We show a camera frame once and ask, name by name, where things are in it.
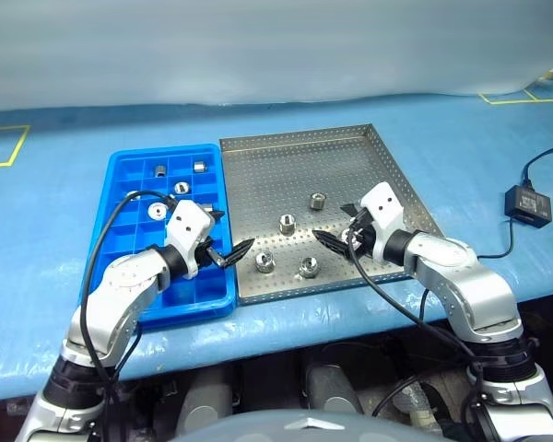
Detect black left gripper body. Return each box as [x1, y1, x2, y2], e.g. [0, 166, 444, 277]
[195, 237, 225, 269]

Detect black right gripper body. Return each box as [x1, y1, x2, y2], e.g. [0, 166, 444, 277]
[347, 209, 376, 260]

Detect blue compartment tray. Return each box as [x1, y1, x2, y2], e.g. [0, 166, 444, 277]
[80, 143, 239, 332]

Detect perforated metal tray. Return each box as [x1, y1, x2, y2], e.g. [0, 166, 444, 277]
[218, 122, 446, 306]

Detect grey rounded cylinder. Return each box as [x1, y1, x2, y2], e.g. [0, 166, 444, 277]
[303, 361, 365, 415]
[179, 366, 234, 436]

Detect blue plastic table cover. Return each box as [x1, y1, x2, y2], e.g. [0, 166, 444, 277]
[0, 93, 553, 402]

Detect black power adapter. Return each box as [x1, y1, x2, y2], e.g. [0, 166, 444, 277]
[504, 184, 552, 229]

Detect grey robot torso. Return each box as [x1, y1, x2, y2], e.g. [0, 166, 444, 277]
[168, 408, 448, 442]

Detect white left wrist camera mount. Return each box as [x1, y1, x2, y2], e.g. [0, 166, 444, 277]
[164, 200, 216, 281]

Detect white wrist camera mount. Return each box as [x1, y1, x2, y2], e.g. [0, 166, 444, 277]
[164, 200, 216, 281]
[359, 181, 407, 246]

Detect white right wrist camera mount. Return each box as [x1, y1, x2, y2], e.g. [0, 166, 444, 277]
[359, 181, 407, 246]

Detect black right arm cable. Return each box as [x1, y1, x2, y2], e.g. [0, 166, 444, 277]
[350, 215, 494, 442]

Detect thin black adapter cable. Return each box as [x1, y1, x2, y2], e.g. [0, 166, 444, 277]
[477, 218, 517, 260]
[522, 136, 553, 189]

